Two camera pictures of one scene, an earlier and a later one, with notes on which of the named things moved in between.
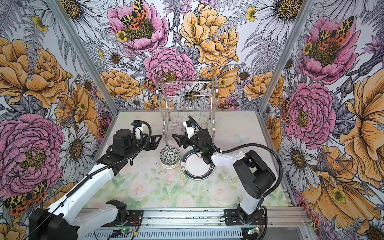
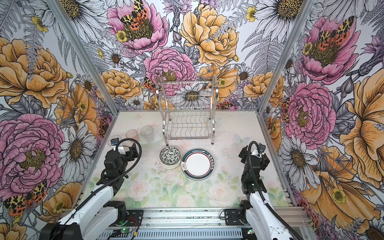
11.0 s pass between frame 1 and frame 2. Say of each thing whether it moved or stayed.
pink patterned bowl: stayed
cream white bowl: stayed
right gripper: moved
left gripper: moved
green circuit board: stayed
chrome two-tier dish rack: stayed
